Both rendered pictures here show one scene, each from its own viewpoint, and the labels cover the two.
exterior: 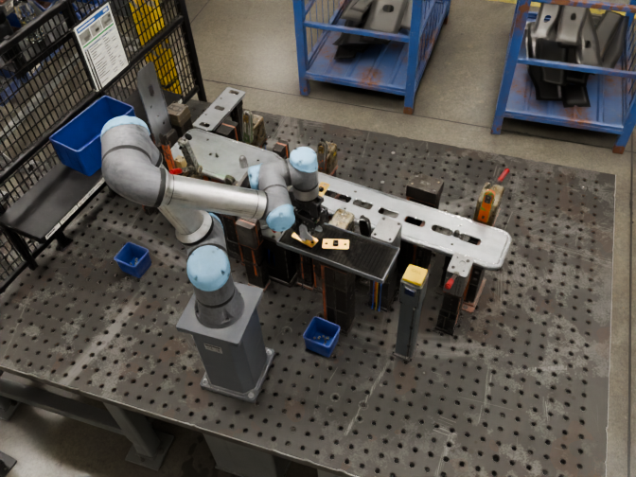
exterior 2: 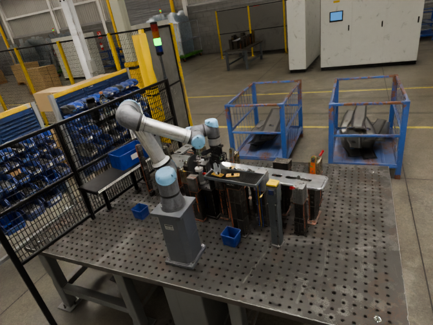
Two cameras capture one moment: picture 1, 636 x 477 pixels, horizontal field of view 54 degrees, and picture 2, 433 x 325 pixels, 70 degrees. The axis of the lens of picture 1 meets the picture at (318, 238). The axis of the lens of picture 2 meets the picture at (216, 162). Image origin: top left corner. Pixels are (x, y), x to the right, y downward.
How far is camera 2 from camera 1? 0.75 m
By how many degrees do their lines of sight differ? 24
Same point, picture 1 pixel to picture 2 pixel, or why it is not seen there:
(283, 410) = (208, 272)
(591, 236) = (378, 190)
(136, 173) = (129, 111)
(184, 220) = (154, 153)
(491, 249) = (317, 182)
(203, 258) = (163, 171)
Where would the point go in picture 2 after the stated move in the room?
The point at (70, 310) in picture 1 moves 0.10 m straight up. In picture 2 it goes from (106, 234) to (102, 224)
